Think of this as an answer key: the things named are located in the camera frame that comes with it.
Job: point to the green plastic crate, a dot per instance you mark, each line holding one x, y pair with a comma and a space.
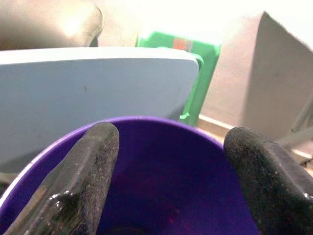
203, 73

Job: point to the beige cushioned chair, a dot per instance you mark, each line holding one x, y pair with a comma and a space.
49, 24

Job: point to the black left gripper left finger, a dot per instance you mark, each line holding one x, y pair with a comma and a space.
80, 176

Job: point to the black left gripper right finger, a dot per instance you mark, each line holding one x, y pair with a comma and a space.
271, 181

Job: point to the grey upholstered sofa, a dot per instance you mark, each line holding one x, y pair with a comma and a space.
259, 73

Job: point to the pale blue plastic bin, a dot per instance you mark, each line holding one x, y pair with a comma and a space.
85, 98

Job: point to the purple plastic cup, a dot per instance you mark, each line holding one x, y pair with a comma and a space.
168, 178

